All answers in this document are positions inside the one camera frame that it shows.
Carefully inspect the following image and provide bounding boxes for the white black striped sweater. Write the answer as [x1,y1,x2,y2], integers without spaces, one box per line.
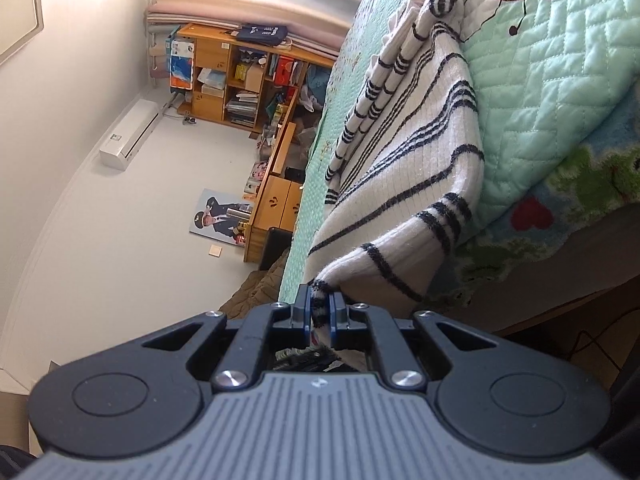
[285,0,485,350]

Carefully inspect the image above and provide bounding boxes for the poster of uniformed children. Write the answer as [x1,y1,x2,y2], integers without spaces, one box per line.
[189,188,254,246]

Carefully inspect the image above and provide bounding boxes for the blue patterned bed sheet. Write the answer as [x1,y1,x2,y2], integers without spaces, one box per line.
[426,87,639,310]

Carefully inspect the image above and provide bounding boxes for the wooden bookshelf desk unit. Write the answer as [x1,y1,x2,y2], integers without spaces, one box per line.
[169,24,333,263]

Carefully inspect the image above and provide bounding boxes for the dark blue hanging bag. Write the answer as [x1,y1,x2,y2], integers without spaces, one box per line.
[235,24,288,48]

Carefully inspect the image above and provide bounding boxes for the green quilted bee bedspread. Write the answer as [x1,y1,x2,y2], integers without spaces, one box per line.
[280,0,639,300]

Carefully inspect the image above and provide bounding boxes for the white wall air conditioner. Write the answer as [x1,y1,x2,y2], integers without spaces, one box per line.
[99,100,160,171]

